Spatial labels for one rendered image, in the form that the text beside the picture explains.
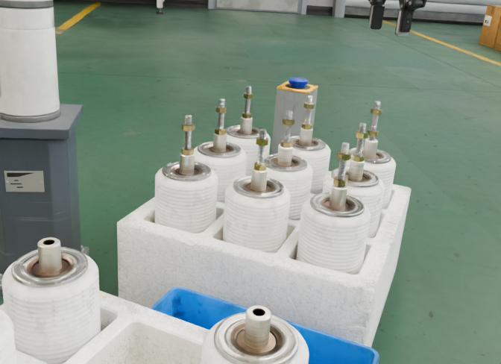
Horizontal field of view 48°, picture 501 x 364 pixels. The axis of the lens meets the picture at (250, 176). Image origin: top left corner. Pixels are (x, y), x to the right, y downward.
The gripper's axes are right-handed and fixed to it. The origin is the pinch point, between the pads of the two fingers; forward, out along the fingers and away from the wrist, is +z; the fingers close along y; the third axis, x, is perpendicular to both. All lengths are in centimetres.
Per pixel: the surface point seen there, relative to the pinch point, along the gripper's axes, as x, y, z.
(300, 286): 24.2, -20.2, 32.2
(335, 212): 19.1, -18.8, 22.5
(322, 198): 18.4, -14.3, 22.5
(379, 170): 1.0, -5.0, 23.4
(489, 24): -305, 253, 30
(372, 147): 0.4, -1.4, 20.6
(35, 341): 58, -25, 29
